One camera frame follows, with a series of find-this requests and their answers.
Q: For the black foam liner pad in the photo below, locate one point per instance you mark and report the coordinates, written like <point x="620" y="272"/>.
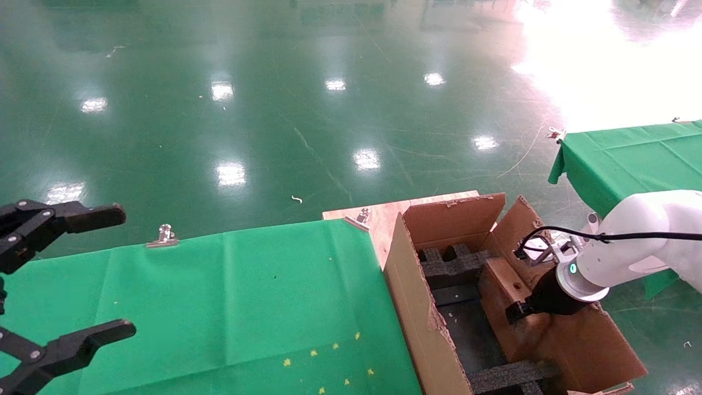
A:
<point x="471" y="334"/>

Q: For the black foam insert block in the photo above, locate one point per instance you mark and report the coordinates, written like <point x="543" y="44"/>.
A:
<point x="510" y="376"/>
<point x="449" y="266"/>

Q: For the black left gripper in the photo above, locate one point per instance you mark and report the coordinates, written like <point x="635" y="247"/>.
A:
<point x="1" y="299"/>

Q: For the small brown cardboard box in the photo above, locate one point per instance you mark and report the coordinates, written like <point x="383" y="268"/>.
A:
<point x="502" y="307"/>

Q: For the white metal table leg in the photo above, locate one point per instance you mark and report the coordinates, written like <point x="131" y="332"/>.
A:
<point x="592" y="218"/>

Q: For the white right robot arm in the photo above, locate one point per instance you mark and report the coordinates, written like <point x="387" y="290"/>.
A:
<point x="641" y="236"/>

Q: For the green tablecloth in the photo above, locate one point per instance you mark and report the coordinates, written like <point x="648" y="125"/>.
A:
<point x="630" y="159"/>
<point x="219" y="296"/>

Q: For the large open cardboard carton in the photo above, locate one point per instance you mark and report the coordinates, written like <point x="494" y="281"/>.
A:
<point x="417" y="307"/>

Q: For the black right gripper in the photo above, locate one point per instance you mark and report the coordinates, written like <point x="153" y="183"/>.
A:
<point x="554" y="300"/>

